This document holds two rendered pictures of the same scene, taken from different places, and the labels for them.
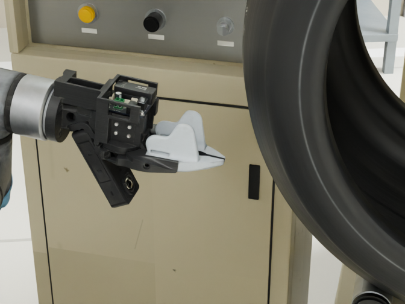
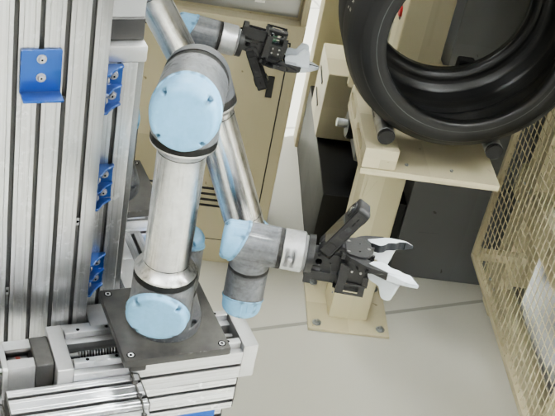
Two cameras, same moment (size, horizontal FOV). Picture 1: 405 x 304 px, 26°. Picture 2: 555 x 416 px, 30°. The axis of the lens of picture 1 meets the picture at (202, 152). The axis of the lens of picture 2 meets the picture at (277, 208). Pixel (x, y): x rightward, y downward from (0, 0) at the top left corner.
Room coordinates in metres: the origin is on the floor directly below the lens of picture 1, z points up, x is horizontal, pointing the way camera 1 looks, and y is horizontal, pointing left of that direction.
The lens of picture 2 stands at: (-1.25, 0.90, 2.12)
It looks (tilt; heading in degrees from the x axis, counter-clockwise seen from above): 33 degrees down; 338
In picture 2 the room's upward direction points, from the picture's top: 12 degrees clockwise
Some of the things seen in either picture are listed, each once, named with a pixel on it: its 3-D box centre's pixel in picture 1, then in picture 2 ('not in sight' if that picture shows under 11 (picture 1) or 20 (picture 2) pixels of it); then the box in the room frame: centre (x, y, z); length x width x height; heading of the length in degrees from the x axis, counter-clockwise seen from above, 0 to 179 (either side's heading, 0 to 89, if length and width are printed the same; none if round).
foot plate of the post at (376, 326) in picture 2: not in sight; (345, 305); (1.16, -0.41, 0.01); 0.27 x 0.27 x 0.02; 76
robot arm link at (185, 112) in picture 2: not in sight; (174, 205); (0.22, 0.48, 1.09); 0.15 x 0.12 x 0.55; 160
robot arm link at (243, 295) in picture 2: not in sight; (245, 281); (0.18, 0.34, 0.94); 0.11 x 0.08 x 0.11; 160
